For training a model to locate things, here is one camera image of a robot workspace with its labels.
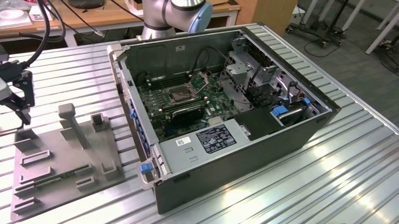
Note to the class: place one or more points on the wooden desk white frame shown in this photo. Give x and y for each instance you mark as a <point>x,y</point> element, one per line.
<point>124,19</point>

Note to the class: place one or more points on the green RAM stick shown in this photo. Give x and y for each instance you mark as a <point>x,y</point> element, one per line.
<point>47,181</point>

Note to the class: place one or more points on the black wheeled stand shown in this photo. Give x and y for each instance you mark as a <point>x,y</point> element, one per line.
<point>335,30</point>

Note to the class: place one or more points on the grey parts rack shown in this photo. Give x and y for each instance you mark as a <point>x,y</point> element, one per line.
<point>68,163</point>

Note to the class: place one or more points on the thin metal locking lever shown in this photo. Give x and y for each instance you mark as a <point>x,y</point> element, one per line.
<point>203,86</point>

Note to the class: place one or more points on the black round base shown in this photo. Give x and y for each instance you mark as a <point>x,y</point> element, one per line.
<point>87,2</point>

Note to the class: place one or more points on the black plastic shroud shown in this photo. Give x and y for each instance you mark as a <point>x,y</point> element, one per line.
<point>255,123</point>

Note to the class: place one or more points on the metal drive cage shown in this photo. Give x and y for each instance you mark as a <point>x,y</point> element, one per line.
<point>236,63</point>

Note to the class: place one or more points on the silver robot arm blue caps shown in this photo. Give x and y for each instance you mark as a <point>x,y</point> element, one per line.
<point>174,14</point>

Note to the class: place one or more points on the open white box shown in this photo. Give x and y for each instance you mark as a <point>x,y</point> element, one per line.
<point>134,4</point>

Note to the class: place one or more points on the open black PC case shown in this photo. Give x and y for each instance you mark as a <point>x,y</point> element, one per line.
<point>234,163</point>

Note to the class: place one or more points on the white box with label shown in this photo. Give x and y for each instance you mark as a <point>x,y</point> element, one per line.
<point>40,14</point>

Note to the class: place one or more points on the black graphics card with fan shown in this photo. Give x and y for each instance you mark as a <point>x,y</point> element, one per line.
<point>187,114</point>

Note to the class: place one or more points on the blue case latch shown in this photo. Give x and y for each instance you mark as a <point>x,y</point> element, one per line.
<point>146,168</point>

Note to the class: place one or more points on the grey power supply with label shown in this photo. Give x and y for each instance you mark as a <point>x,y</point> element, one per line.
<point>178,156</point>

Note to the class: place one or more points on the small blue clip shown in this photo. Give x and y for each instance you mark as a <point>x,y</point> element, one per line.
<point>306,101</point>

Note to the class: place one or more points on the white table frame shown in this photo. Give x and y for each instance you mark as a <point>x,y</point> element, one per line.
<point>378,39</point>

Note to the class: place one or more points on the white round dish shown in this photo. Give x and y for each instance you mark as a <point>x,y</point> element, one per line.
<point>14,16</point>

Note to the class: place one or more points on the wooden cabinet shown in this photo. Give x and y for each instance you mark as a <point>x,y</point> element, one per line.
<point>271,14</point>

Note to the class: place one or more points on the blue slot clip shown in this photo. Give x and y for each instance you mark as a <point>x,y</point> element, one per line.
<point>131,113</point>

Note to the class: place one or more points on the CPU socket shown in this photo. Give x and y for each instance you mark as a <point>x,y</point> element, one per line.
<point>182,94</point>

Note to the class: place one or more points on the small silver heatsink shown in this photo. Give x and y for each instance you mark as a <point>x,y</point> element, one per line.
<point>215,120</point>

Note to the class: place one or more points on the black RAM slot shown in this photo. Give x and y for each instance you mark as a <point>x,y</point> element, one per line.
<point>171,83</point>
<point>168,109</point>
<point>168,79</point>

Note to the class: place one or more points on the hard disk in blue carrier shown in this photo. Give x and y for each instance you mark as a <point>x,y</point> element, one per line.
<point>279,110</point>

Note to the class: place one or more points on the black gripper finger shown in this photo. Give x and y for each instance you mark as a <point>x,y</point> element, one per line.
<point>30,93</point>

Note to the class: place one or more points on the green motherboard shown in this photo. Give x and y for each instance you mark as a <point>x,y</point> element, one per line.
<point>218,100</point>

